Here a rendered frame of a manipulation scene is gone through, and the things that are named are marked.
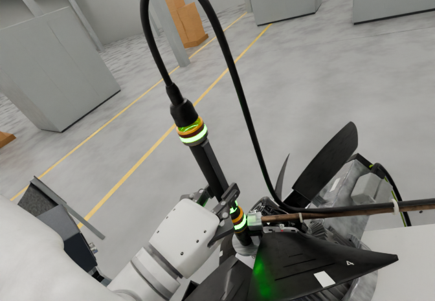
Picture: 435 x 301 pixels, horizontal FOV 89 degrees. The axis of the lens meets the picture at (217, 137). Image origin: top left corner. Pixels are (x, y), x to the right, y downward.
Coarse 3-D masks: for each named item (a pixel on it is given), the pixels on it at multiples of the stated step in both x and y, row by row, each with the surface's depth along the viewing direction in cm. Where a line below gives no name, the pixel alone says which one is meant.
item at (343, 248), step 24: (264, 240) 48; (288, 240) 45; (312, 240) 45; (264, 264) 39; (288, 264) 36; (312, 264) 35; (336, 264) 33; (384, 264) 30; (264, 288) 33; (288, 288) 31; (312, 288) 30
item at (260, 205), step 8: (264, 200) 64; (256, 208) 67; (264, 208) 60; (272, 208) 60; (264, 224) 58; (272, 224) 58; (288, 224) 62; (296, 224) 62; (304, 224) 61; (304, 232) 58
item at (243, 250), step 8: (256, 216) 48; (248, 224) 48; (256, 224) 47; (248, 232) 48; (256, 232) 48; (232, 240) 55; (256, 240) 51; (240, 248) 53; (248, 248) 52; (256, 248) 52
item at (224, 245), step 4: (228, 236) 85; (232, 236) 81; (224, 240) 88; (228, 240) 84; (224, 244) 87; (228, 244) 83; (220, 248) 90; (224, 248) 86; (228, 248) 82; (232, 248) 79; (224, 252) 84; (228, 252) 81; (232, 252) 79; (236, 252) 77; (220, 256) 87; (224, 256) 84; (228, 256) 81; (220, 260) 86; (224, 260) 83; (220, 264) 85
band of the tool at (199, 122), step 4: (196, 120) 36; (200, 120) 36; (192, 124) 37; (196, 124) 36; (200, 124) 33; (176, 128) 34; (180, 128) 35; (184, 128) 36; (188, 128) 37; (192, 128) 37; (196, 128) 32; (180, 132) 33; (184, 132) 32; (188, 132) 32; (192, 132) 32; (200, 132) 33; (196, 140) 33
